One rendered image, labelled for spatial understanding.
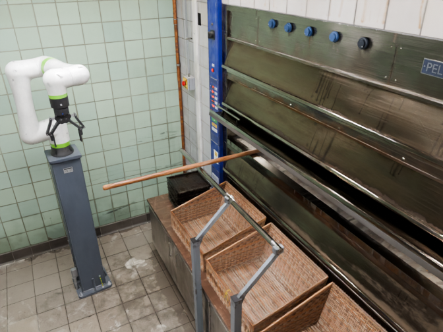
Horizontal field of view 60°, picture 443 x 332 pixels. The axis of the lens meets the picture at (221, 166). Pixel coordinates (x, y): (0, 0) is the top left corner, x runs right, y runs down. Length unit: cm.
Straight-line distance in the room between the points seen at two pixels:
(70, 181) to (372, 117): 199
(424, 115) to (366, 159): 34
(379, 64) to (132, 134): 241
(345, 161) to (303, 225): 57
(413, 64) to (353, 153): 48
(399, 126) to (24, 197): 297
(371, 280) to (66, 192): 199
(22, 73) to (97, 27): 97
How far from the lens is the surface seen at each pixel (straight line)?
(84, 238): 308
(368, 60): 169
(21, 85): 251
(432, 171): 156
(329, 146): 191
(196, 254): 224
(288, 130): 213
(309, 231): 222
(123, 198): 380
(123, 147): 356
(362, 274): 201
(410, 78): 157
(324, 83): 189
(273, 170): 240
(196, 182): 306
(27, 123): 260
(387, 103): 164
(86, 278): 330
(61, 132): 269
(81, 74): 214
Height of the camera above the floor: 232
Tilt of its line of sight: 28 degrees down
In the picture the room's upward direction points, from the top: 1 degrees counter-clockwise
